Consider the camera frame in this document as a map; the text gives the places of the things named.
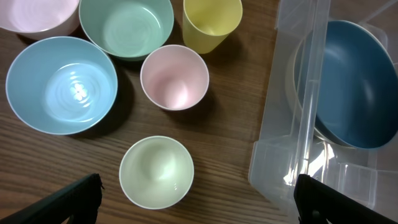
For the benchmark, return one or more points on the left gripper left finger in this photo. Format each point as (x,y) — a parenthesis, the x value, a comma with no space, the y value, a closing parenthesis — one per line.
(76,203)

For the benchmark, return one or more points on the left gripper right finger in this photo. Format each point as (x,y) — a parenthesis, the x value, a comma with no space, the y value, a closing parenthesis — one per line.
(319,203)

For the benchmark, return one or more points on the pale green cup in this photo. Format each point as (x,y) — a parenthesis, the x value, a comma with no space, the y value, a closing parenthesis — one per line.
(156,172)

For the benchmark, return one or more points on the light blue bowl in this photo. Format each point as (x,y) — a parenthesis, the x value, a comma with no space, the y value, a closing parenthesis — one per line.
(61,85)

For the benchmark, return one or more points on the cream plate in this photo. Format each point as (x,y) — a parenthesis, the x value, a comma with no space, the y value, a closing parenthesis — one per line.
(295,84)

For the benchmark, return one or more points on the dark blue bowl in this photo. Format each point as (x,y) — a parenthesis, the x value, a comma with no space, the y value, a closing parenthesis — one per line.
(357,103)

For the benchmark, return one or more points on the pink cup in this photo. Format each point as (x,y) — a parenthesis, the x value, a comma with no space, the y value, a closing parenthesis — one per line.
(174,77)

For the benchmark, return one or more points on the mint green bowl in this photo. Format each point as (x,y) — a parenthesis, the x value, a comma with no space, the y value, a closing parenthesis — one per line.
(127,29)

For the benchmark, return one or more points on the pink bowl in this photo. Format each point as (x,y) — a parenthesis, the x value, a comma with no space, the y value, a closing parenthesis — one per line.
(40,19)

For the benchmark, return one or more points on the yellow cup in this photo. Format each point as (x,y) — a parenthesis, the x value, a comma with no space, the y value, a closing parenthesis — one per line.
(206,23)

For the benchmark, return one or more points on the clear plastic storage container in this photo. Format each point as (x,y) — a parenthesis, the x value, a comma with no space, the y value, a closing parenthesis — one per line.
(287,148)

